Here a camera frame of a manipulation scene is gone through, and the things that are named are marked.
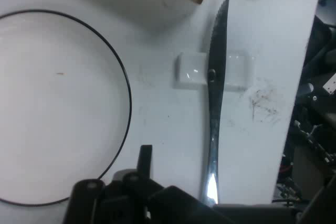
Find serrated steel table knife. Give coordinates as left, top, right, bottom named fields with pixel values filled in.
left=198, top=0, right=231, bottom=207

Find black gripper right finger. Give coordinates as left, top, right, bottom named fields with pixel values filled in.
left=296, top=174, right=336, bottom=224

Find white plate with black rim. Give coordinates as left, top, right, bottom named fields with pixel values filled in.
left=0, top=9, right=132, bottom=207

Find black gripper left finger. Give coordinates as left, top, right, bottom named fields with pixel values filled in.
left=62, top=144, right=164, bottom=224

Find black equipment clutter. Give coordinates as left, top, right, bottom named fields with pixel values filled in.
left=272, top=0, right=336, bottom=205

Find white ceramic knife rest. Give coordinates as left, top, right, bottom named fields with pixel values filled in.
left=173, top=50, right=254, bottom=93

